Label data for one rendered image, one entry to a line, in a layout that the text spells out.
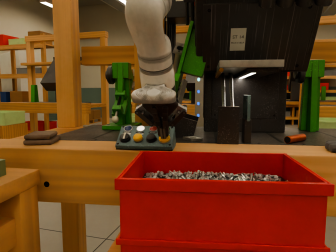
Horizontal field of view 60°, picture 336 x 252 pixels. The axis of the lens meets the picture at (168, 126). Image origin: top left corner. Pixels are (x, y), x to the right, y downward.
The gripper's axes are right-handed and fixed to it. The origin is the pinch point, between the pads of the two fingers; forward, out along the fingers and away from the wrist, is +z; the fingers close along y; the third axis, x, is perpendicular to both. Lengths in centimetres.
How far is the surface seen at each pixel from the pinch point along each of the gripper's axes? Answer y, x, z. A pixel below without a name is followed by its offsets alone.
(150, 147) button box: 3.4, 2.6, 3.3
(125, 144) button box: 9.8, 2.2, 2.9
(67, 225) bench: 57, -17, 81
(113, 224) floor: 61, -63, 160
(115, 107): 24.7, -33.8, 19.0
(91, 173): 19.1, 7.1, 9.1
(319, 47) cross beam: -61, -73, 15
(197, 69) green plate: -7.7, -29.1, -0.6
